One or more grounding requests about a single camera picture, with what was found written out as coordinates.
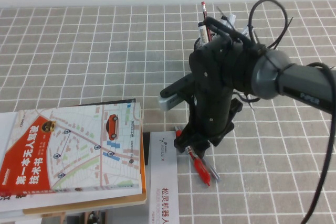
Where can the book with red map cover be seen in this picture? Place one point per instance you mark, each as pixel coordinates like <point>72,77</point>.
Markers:
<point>78,142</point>

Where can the grey checked tablecloth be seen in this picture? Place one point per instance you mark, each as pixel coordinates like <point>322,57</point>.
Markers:
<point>92,51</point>

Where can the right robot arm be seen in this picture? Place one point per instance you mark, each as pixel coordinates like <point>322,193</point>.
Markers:
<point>302,82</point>

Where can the grey marker with black cap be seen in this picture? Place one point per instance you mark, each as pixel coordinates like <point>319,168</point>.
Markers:
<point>223,20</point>

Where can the marker with beige label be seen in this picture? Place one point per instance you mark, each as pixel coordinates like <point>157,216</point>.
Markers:
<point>202,33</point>

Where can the narrow white AgileX brochure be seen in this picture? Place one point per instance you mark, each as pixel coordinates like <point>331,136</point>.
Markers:
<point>162,176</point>

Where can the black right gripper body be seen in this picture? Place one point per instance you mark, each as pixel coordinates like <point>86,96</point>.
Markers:
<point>212,90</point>

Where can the white marker with red print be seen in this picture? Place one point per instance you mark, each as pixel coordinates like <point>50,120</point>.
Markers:
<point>231,19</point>

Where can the dark red pencil with eraser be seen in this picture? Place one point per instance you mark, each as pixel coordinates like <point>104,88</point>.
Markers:
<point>204,14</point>

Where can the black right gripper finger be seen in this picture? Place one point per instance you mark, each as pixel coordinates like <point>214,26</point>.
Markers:
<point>181,144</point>
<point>201,148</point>

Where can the orange covered book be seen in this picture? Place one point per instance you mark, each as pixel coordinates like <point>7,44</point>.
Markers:
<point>78,205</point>

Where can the red gel pen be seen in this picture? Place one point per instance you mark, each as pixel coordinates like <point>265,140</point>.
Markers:
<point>200,169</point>

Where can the grey transparent pen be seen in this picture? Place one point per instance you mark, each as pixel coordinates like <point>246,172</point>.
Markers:
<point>214,173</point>

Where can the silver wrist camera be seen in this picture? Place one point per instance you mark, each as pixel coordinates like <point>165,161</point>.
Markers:
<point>168,104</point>

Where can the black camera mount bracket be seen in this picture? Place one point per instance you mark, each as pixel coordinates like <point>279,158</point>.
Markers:
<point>178,85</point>

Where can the thin black zip tie loop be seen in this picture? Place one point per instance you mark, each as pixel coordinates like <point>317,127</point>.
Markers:
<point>284,11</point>

